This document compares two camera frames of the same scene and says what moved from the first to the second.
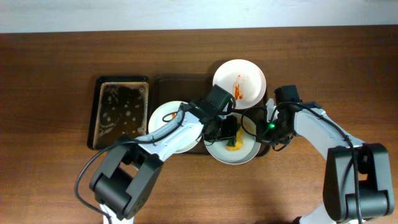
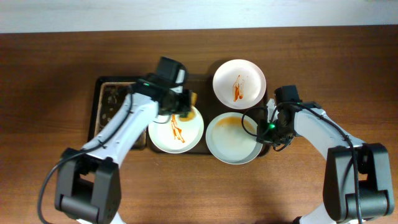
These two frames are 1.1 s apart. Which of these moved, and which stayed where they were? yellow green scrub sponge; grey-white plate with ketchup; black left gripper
Moved: black left gripper; yellow green scrub sponge
Stayed: grey-white plate with ketchup
